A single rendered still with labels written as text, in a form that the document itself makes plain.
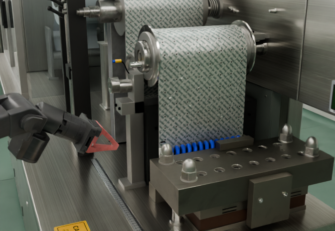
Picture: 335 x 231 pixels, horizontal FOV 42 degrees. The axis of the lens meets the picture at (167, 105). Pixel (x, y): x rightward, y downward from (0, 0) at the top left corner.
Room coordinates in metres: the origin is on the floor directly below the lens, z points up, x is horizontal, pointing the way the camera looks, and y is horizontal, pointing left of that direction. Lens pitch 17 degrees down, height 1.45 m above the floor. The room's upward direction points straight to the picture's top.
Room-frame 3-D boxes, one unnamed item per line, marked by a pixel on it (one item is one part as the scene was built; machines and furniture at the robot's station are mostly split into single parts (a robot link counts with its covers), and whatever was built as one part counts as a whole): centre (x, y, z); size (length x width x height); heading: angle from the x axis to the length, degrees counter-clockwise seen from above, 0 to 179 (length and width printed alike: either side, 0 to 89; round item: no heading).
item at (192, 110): (1.02, -0.09, 1.11); 0.23 x 0.01 x 0.18; 113
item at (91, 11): (1.23, 0.22, 1.34); 0.06 x 0.03 x 0.03; 113
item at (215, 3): (1.37, -0.12, 1.34); 0.07 x 0.07 x 0.07; 23
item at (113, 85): (1.03, 0.13, 1.18); 0.04 x 0.02 x 0.04; 23
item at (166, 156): (0.91, 0.00, 1.05); 0.04 x 0.04 x 0.04
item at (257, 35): (1.15, -0.23, 1.28); 0.06 x 0.05 x 0.02; 113
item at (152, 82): (1.03, 0.05, 1.25); 0.15 x 0.01 x 0.15; 23
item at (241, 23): (1.13, -0.19, 1.25); 0.15 x 0.01 x 0.15; 23
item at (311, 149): (0.95, -0.34, 1.05); 0.04 x 0.04 x 0.04
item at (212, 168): (0.93, -0.17, 1.00); 0.40 x 0.16 x 0.06; 113
